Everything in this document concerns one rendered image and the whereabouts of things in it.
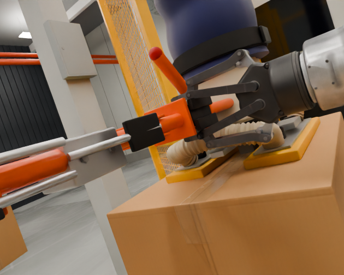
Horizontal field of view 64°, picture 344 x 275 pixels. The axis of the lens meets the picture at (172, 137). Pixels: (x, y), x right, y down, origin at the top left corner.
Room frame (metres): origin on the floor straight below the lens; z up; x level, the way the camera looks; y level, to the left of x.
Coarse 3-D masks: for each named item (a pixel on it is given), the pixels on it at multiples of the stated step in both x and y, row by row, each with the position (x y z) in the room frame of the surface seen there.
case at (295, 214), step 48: (336, 144) 0.47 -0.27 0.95; (144, 192) 0.61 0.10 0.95; (192, 192) 0.48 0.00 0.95; (240, 192) 0.39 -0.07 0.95; (288, 192) 0.34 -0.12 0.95; (336, 192) 0.32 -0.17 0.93; (144, 240) 0.49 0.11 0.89; (192, 240) 0.43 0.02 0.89; (240, 240) 0.38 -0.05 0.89; (288, 240) 0.35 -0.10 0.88; (336, 240) 0.32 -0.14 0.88
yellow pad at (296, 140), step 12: (312, 120) 0.69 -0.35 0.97; (288, 132) 0.61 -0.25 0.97; (300, 132) 0.57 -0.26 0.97; (312, 132) 0.59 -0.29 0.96; (288, 144) 0.49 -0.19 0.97; (300, 144) 0.48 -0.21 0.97; (252, 156) 0.51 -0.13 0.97; (264, 156) 0.48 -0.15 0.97; (276, 156) 0.47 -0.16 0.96; (288, 156) 0.46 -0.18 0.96; (300, 156) 0.45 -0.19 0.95; (252, 168) 0.50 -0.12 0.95
